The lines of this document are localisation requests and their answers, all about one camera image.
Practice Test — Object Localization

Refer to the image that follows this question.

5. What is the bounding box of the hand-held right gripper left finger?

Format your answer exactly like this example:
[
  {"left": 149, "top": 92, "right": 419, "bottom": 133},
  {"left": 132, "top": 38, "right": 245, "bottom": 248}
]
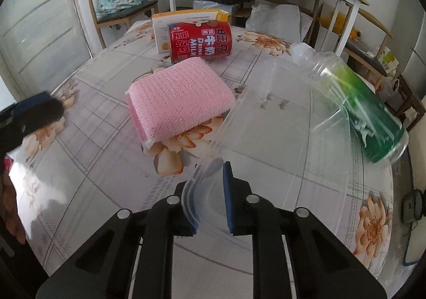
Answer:
[{"left": 36, "top": 181, "right": 200, "bottom": 299}]

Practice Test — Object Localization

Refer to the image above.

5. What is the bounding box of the dark wooden stool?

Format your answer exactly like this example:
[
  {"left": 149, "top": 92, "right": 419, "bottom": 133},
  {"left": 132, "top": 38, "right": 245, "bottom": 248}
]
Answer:
[{"left": 389, "top": 74, "right": 426, "bottom": 131}]

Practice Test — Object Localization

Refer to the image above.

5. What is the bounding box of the white and green bag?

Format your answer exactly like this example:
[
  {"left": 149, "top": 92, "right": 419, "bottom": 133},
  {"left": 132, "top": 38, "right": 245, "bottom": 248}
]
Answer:
[{"left": 378, "top": 46, "right": 400, "bottom": 77}]

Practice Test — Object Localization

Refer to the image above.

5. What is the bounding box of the yellow bag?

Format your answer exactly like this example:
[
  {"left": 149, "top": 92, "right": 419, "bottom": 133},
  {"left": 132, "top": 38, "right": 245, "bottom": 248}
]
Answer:
[{"left": 319, "top": 11, "right": 362, "bottom": 38}]

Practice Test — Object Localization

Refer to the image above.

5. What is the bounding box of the clear bottle with green liquid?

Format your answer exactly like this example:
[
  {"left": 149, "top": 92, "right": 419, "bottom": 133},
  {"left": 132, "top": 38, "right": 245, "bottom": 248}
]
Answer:
[{"left": 289, "top": 42, "right": 409, "bottom": 164}]

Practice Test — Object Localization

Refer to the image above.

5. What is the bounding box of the blue cable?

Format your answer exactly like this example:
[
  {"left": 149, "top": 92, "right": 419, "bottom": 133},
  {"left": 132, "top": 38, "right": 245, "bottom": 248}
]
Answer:
[{"left": 402, "top": 219, "right": 424, "bottom": 266}]

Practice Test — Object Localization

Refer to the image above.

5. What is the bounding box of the white and yellow box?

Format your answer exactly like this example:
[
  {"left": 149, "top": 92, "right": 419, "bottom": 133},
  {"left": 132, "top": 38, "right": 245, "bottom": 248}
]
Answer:
[{"left": 152, "top": 9, "right": 230, "bottom": 53}]

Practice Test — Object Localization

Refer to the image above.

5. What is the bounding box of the pink bristle sponge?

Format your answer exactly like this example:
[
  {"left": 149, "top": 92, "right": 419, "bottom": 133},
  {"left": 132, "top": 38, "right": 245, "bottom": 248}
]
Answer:
[{"left": 126, "top": 59, "right": 236, "bottom": 148}]

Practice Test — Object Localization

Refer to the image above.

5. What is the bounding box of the light wooden chair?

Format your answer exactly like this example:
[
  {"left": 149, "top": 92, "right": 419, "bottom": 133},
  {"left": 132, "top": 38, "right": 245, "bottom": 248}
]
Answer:
[{"left": 344, "top": 8, "right": 400, "bottom": 78}]

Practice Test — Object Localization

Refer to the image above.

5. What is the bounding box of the red milk can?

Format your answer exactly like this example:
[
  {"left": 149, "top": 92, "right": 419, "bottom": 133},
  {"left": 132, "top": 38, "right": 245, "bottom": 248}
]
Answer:
[{"left": 167, "top": 20, "right": 232, "bottom": 65}]

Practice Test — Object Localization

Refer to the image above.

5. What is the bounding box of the white plastic bag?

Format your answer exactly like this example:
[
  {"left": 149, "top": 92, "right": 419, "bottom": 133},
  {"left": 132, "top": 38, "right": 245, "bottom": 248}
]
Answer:
[{"left": 245, "top": 4, "right": 302, "bottom": 41}]

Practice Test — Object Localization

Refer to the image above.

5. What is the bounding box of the plastic covered cardboard box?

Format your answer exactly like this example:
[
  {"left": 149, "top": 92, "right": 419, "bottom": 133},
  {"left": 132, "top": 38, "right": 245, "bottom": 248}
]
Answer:
[{"left": 193, "top": 0, "right": 241, "bottom": 18}]

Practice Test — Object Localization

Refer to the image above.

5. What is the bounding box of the black floor device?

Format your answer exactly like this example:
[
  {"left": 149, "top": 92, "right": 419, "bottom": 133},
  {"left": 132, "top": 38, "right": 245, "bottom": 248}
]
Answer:
[{"left": 401, "top": 189, "right": 425, "bottom": 224}]

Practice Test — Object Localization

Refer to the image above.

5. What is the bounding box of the wooden chair with dark seat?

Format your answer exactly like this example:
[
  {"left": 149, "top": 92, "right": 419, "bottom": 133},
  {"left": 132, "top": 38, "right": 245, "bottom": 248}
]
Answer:
[{"left": 86, "top": 0, "right": 159, "bottom": 48}]

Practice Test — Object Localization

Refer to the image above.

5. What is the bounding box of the grey refrigerator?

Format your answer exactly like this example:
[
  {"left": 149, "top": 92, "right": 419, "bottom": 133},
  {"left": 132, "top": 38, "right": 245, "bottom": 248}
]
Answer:
[{"left": 396, "top": 0, "right": 426, "bottom": 100}]

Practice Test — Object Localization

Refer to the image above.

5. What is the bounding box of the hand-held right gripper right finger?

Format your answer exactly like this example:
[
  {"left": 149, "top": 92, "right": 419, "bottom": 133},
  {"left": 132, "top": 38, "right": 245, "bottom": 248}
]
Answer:
[{"left": 222, "top": 161, "right": 388, "bottom": 299}]

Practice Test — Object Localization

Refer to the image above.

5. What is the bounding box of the white panel door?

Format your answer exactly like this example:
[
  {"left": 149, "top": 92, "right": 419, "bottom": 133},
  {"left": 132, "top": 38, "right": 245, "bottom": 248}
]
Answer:
[{"left": 0, "top": 0, "right": 91, "bottom": 97}]

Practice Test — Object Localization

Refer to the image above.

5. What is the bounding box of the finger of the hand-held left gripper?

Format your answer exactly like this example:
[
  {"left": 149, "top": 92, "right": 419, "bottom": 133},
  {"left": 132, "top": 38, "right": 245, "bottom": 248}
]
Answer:
[{"left": 0, "top": 92, "right": 65, "bottom": 156}]

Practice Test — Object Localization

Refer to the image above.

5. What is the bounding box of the clear plastic container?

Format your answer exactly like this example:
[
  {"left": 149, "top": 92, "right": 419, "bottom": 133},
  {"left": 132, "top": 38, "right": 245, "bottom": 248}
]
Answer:
[{"left": 182, "top": 53, "right": 353, "bottom": 243}]

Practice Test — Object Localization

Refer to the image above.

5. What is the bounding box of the floral tablecloth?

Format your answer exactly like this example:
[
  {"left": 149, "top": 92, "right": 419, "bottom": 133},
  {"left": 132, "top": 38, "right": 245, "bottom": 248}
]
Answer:
[{"left": 7, "top": 18, "right": 415, "bottom": 283}]

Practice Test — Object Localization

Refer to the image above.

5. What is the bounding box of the person's left hand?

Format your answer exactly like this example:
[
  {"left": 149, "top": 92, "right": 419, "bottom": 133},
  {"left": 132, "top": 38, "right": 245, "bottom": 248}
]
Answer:
[{"left": 0, "top": 157, "right": 26, "bottom": 244}]

